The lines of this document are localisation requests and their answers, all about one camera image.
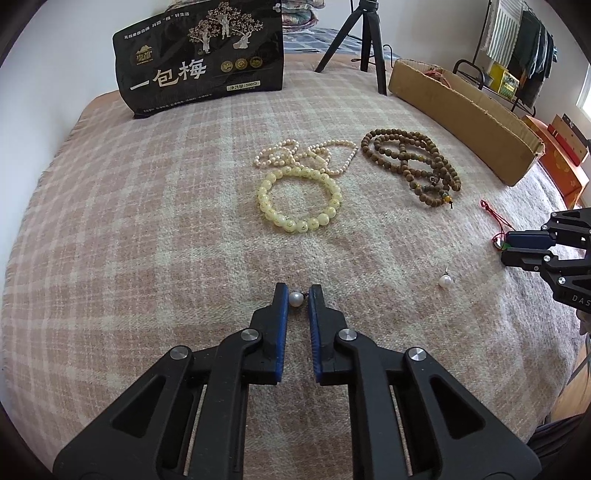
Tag red cord pendant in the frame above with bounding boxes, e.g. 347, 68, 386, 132
479, 199, 509, 250

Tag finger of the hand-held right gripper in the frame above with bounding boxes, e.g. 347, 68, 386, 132
505, 210, 591, 251
501, 248, 566, 280

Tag orange cloth covered table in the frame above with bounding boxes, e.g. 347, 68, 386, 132
524, 115, 591, 210

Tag black tripod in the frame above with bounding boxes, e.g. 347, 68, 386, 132
315, 0, 392, 96

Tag brown wooden bead necklace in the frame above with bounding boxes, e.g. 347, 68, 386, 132
360, 128, 464, 208

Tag yellow crate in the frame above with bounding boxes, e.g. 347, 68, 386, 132
487, 62, 521, 100

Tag black printed snack bag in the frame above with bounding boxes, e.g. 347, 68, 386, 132
112, 0, 284, 120

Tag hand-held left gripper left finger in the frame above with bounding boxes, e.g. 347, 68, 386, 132
53, 282, 291, 480

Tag pale yellow bead bracelet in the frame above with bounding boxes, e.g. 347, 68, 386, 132
257, 167, 343, 234

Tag folded floral quilt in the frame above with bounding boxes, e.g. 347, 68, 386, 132
167, 0, 352, 33

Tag black clothes rack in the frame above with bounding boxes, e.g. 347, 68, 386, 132
452, 0, 555, 117

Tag white pearl necklace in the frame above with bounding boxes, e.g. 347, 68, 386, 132
253, 138, 359, 177

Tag beige cardboard box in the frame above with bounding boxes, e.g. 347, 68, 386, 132
549, 114, 591, 155

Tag black flat box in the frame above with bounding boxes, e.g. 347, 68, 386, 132
561, 113, 591, 149

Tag dark hanging clothes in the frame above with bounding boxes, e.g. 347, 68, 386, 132
508, 9, 555, 108

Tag striped towel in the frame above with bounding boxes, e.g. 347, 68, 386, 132
485, 0, 526, 61

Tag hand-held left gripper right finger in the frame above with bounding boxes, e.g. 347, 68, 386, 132
308, 284, 542, 480

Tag blue checked bed sheet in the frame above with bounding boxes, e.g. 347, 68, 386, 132
283, 27, 397, 62

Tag red flat box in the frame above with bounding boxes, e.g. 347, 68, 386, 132
547, 133, 583, 166

